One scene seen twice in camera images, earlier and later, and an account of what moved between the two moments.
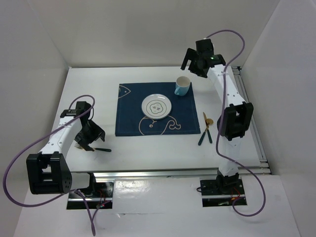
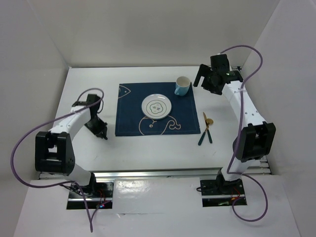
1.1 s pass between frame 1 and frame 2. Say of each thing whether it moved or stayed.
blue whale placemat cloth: stayed
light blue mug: stayed
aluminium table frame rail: stayed
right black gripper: moved
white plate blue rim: stayed
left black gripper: moved
